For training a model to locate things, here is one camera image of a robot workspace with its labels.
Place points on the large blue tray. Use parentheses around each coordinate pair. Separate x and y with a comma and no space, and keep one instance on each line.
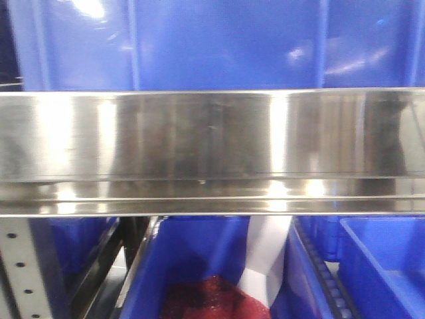
(208,45)

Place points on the blue bin with red cloth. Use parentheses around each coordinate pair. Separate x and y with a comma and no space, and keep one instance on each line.
(191,249)

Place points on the red mesh cloth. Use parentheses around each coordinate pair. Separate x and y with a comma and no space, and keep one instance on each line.
(213,297)

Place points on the blue bin lower right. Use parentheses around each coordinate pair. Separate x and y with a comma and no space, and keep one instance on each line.
(381,260)

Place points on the blue bin lower left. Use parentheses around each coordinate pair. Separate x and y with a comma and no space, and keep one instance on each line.
(76,238)

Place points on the stainless steel shelf rail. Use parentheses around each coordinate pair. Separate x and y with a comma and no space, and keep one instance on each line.
(341,151)

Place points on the white perforated shelf post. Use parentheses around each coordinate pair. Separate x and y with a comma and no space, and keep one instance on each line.
(23,268)

